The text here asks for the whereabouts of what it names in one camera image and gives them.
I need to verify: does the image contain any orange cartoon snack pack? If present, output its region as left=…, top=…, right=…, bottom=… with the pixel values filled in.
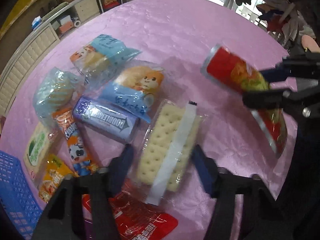
left=52, top=108, right=98, bottom=176

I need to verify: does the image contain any red snack packet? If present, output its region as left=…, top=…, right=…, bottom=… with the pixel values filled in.
left=81, top=179, right=179, bottom=240

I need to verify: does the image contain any cracker pack white strip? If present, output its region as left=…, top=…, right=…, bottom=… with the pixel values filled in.
left=136, top=101, right=203, bottom=206

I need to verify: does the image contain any purple Doublemint gum box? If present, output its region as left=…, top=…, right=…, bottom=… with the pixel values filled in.
left=73, top=96, right=140, bottom=142

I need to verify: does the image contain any blue fox bread pack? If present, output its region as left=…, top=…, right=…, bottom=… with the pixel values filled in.
left=69, top=34, right=141, bottom=88
left=99, top=61, right=164, bottom=123

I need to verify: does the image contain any teal wafer snack bag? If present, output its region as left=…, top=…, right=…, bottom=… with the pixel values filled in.
left=33, top=67, right=85, bottom=128

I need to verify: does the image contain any yellow snack packet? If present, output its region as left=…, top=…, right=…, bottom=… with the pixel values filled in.
left=39, top=154, right=78, bottom=203

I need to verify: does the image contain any green label cracker pack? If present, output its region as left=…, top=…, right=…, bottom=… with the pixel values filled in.
left=23, top=122, right=57, bottom=184

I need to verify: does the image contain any blue plastic basket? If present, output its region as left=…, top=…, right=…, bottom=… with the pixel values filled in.
left=1, top=151, right=42, bottom=239

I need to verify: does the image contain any pink tablecloth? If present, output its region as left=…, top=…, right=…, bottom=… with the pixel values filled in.
left=0, top=0, right=298, bottom=240

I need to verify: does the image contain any tissue box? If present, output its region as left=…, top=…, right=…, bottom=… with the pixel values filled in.
left=31, top=16, right=42, bottom=30

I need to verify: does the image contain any cream TV cabinet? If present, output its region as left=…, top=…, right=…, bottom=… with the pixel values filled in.
left=1, top=0, right=100, bottom=116

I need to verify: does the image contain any yellow wall cloth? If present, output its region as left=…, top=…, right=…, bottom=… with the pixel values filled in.
left=0, top=0, right=63, bottom=40

